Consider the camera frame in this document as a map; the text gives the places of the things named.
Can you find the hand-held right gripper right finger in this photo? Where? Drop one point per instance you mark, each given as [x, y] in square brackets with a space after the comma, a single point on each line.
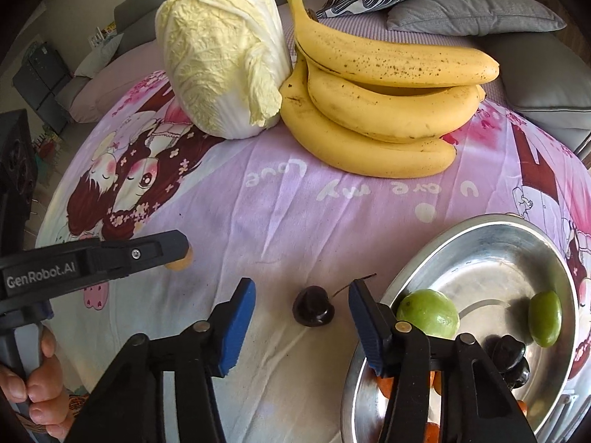
[364, 327]

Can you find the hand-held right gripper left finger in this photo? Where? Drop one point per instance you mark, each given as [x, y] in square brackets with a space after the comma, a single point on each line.
[238, 327]

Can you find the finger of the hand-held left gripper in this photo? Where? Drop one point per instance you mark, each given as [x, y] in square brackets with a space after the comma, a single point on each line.
[147, 249]

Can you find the brown longan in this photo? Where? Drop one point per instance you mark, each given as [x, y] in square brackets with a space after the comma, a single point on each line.
[181, 263]

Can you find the round green jujube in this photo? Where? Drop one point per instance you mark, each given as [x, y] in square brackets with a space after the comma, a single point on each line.
[427, 311]

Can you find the round metal plate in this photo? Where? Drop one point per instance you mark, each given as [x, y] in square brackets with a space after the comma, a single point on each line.
[489, 267]

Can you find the oval green jujube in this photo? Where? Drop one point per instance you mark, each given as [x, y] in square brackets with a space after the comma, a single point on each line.
[545, 318]

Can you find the person's left hand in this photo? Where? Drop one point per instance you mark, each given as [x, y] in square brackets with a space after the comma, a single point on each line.
[46, 392]

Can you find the black box with holes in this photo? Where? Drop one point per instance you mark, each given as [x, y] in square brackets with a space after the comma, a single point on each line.
[14, 170]

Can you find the black cabinet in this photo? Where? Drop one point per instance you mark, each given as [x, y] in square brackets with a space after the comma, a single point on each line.
[39, 78]

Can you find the pale small pillow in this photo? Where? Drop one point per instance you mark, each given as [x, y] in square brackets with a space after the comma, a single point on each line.
[99, 55]

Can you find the napa cabbage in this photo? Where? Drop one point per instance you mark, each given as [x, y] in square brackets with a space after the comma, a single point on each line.
[217, 55]

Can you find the yellow banana bunch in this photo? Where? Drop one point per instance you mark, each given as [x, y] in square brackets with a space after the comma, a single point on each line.
[392, 110]

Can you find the grey sofa seat cushion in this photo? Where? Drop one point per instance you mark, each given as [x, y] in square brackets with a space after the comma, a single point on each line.
[568, 134]

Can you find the dark grey piped cushion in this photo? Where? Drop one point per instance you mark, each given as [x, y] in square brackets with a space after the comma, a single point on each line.
[545, 69]

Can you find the light grey quilted cushion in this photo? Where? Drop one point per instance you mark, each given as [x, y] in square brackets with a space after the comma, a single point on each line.
[471, 11]

